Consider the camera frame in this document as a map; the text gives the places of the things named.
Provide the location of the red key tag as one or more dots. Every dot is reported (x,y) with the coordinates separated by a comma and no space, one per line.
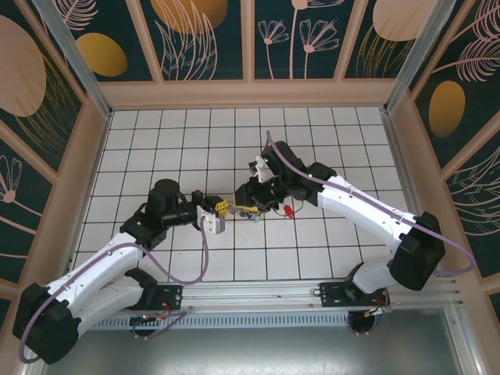
(289,211)

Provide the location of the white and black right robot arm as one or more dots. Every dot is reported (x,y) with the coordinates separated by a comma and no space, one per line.
(359,207)

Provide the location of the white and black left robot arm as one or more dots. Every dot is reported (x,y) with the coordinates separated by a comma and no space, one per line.
(97,265)

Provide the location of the grey metal sheet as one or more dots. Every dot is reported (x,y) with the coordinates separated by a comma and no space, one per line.
(254,351)

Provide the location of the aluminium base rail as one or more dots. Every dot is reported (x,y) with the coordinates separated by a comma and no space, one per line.
(254,293)

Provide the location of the aluminium side rail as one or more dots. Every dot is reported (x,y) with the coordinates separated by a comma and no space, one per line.
(399,156)

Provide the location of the aluminium corner post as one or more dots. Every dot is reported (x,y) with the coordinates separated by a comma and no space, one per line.
(418,51)
(71,51)

